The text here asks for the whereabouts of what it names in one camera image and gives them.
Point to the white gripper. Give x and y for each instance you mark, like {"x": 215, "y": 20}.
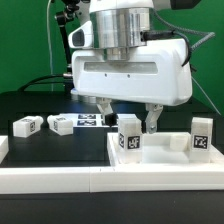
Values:
{"x": 155, "y": 73}

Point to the white square table top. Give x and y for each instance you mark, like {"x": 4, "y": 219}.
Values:
{"x": 156, "y": 150}

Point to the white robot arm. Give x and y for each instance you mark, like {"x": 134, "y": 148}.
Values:
{"x": 120, "y": 56}

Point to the white marker sheet with tags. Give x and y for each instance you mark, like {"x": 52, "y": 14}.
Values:
{"x": 93, "y": 120}

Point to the white U-shaped fence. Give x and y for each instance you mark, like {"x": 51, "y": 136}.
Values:
{"x": 141, "y": 177}

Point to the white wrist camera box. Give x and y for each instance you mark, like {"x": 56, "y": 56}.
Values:
{"x": 81, "y": 37}

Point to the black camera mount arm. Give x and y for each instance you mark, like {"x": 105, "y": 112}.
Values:
{"x": 71, "y": 8}

